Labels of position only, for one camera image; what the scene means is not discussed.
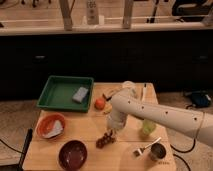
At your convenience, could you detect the white cloth in bowl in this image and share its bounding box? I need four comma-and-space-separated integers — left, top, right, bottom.
43, 120, 63, 138

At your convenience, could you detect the knife with white handle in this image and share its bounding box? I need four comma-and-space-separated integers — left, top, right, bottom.
141, 83, 147, 101

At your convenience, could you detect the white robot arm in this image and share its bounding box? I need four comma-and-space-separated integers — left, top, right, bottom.
107, 89, 213, 147

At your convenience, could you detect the black stand left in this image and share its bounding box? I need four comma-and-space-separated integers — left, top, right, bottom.
17, 129, 33, 171

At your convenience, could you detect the dark red grape bunch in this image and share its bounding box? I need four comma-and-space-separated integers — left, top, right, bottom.
96, 133, 116, 149

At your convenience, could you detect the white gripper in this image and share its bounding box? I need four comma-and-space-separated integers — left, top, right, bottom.
107, 109, 127, 137

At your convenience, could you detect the clear glass cup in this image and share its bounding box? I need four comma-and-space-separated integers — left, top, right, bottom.
122, 81, 137, 98

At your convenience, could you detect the orange bowl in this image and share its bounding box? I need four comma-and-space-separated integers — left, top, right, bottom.
36, 113, 65, 139

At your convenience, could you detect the blue black bag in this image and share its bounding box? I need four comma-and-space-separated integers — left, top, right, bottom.
186, 91, 212, 108

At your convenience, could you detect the grey sponge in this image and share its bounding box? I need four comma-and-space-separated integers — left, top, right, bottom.
72, 87, 88, 103

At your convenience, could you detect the dark red bowl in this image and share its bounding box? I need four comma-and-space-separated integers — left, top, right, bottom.
58, 140, 87, 171

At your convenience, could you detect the orange tomato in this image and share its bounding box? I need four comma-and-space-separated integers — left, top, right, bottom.
94, 98, 105, 110

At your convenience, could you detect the metal cup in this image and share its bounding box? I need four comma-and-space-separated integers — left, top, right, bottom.
149, 143, 166, 161

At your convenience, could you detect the black cable on floor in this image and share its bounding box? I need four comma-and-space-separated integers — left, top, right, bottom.
170, 136, 198, 171

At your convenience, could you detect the green plastic tray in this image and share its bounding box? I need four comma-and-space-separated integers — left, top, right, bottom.
37, 75, 94, 112

